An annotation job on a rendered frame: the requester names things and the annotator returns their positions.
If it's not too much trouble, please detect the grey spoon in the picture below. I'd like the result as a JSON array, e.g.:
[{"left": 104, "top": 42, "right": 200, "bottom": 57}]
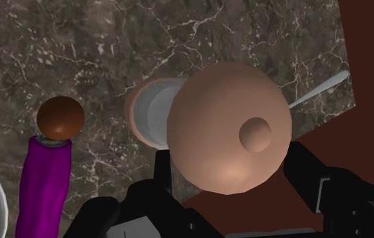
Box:
[{"left": 288, "top": 70, "right": 351, "bottom": 110}]

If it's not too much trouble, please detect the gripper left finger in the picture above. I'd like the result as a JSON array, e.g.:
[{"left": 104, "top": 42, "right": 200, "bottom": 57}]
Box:
[{"left": 62, "top": 149, "right": 225, "bottom": 238}]

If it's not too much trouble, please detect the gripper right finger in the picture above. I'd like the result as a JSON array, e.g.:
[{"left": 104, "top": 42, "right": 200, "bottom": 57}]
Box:
[{"left": 283, "top": 141, "right": 374, "bottom": 238}]

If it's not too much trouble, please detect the purple bottle brown round cap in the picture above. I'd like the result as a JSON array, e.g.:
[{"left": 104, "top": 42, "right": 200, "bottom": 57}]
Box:
[{"left": 15, "top": 95, "right": 86, "bottom": 238}]

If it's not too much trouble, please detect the peach lidded jar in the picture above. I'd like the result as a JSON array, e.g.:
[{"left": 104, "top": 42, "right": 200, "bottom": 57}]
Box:
[{"left": 124, "top": 62, "right": 293, "bottom": 195}]

